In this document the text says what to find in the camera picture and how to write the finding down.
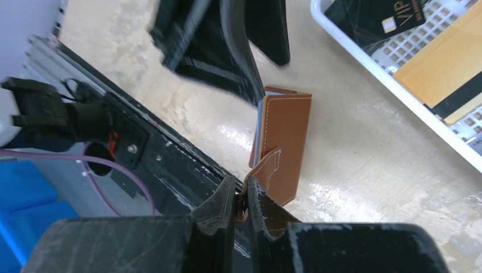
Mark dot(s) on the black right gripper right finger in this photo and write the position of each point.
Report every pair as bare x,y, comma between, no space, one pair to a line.
281,243

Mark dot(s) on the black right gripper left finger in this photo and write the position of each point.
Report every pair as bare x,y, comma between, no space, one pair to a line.
201,241

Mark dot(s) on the brown leather card holder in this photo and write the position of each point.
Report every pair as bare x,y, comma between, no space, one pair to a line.
278,148

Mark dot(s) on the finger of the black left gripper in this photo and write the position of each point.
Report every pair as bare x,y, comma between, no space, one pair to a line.
266,28
206,41

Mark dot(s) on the aluminium frame rail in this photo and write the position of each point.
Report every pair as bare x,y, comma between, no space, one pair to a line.
51,61

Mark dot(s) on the gold striped credit card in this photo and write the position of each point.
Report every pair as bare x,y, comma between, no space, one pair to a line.
445,75

